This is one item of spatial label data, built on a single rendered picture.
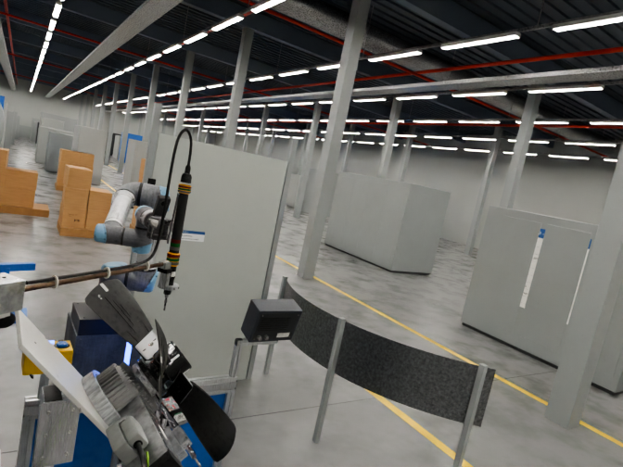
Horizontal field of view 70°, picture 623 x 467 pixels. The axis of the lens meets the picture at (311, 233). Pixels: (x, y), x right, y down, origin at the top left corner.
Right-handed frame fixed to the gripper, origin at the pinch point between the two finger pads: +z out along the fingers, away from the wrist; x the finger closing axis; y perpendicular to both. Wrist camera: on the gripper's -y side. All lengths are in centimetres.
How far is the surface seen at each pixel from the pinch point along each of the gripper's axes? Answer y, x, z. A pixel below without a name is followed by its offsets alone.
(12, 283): 8, 47, 45
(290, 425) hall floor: 163, -153, -95
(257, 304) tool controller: 39, -59, -27
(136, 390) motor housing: 48, 9, 25
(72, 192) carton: 93, -66, -740
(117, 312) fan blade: 28.4, 15.3, 10.5
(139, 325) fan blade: 32.7, 7.7, 11.3
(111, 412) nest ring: 53, 17, 29
